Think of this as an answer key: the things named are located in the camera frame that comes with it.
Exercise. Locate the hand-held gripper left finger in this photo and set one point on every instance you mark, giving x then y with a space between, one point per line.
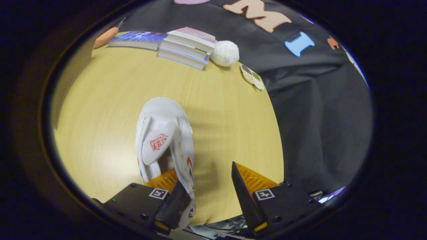
173 206

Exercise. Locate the pink cover book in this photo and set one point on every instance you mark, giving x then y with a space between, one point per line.
196 34

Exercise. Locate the white plush toy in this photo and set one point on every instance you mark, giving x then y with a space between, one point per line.
225 53

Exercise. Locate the grey crumpled sheet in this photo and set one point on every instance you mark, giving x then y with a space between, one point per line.
206 231

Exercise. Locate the pale blue-edged book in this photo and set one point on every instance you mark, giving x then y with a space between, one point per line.
180 59

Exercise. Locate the small compartment tray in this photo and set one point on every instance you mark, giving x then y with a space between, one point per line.
252 76

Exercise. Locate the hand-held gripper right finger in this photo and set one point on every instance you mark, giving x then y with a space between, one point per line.
245 200

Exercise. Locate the white-edged book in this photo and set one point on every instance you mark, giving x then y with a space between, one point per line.
183 50

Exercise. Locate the orange plush toy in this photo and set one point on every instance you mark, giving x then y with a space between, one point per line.
105 37

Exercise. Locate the white canvas shoe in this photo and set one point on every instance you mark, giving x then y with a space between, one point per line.
163 113

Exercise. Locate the black backdrop cloth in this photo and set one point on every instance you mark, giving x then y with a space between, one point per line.
317 116

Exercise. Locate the blue cover book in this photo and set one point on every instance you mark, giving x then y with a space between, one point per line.
140 38

